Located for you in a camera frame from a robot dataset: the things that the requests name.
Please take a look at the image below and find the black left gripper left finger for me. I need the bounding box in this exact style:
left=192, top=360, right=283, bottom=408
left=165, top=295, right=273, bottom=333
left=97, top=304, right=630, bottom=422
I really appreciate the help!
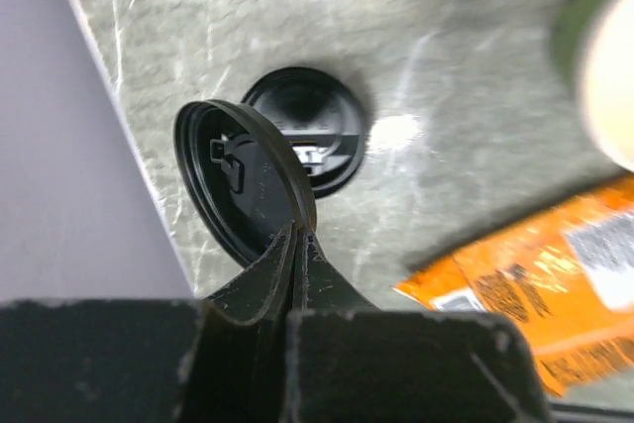
left=1, top=225, right=297, bottom=422

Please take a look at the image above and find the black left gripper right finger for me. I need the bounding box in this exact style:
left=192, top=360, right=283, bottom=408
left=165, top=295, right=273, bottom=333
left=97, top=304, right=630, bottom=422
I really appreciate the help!
left=284, top=233, right=553, bottom=422

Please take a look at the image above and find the black plastic cup lid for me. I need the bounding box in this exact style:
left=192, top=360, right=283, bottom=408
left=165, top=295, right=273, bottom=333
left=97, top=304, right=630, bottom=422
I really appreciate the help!
left=241, top=66, right=372, bottom=198
left=173, top=99, right=317, bottom=267

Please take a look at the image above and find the green paper coffee cup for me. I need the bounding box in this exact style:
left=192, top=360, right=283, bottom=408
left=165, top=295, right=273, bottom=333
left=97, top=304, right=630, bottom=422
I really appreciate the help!
left=550, top=0, right=633, bottom=170

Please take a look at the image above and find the orange chips bag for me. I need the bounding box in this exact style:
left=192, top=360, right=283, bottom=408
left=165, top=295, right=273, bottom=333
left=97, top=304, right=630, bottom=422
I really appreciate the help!
left=394, top=173, right=633, bottom=396

